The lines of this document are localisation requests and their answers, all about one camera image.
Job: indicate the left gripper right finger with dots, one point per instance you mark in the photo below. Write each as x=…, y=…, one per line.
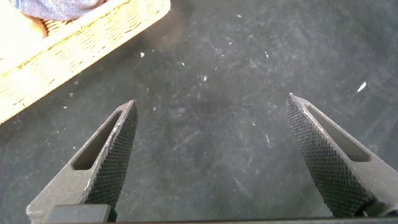
x=329, y=168

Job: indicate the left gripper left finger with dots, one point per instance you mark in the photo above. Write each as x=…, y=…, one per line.
x=105, y=174

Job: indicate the grey towel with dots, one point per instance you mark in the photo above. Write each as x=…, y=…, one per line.
x=59, y=7

